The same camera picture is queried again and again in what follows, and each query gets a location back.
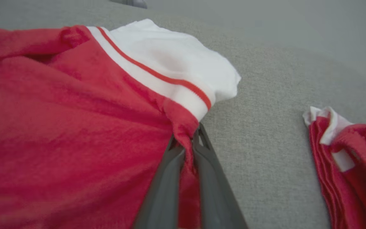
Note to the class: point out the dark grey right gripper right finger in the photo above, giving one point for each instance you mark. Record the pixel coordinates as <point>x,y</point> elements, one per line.
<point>214,197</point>

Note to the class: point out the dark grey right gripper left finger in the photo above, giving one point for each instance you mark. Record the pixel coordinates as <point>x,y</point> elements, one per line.
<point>160,197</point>

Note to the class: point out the red jersey with white sleeves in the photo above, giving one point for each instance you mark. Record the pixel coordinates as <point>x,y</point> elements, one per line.
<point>75,133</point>

